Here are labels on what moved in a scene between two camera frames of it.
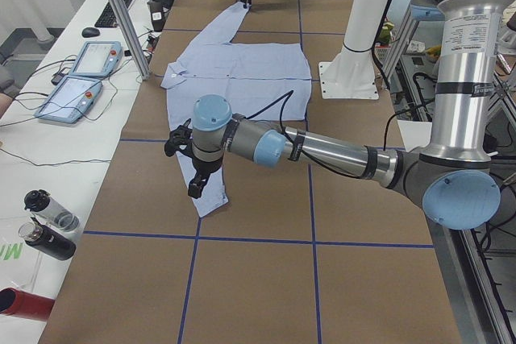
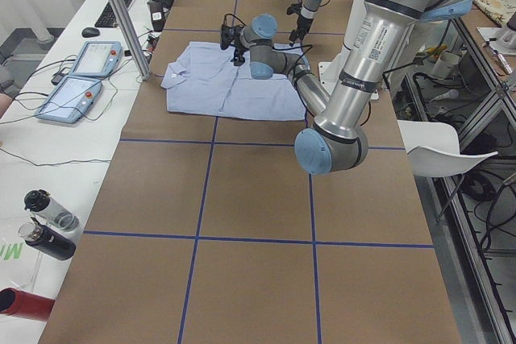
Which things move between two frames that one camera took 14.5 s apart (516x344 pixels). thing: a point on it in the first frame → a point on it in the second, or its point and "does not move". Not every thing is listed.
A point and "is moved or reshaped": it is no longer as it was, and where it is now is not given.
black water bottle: [45, 241] does not move
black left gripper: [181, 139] → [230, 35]
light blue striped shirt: [270, 80] is moved or reshaped
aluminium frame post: [135, 41] does not move
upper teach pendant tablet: [97, 60] does not move
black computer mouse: [88, 32] does not move
